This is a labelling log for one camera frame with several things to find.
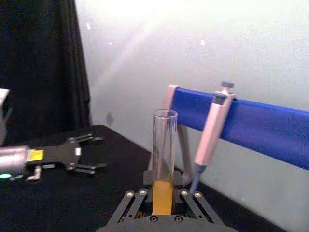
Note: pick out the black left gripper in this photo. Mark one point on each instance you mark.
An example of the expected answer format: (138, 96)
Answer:
(58, 155)

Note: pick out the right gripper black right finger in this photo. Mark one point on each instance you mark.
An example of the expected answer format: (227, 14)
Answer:
(179, 183)

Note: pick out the pipette stand with blue bar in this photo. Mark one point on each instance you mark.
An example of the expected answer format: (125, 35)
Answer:
(260, 128)

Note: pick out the black table cloth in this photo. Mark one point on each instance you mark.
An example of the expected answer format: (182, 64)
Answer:
(72, 203)

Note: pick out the glass test tube orange liquid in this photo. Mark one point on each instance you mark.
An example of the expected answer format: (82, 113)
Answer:
(163, 193)

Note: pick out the black curtain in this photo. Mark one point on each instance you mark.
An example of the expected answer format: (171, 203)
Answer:
(41, 67)

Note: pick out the beige pipette with grey tip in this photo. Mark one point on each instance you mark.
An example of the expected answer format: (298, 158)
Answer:
(213, 130)

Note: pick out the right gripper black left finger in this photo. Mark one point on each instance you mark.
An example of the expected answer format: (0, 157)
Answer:
(148, 183)

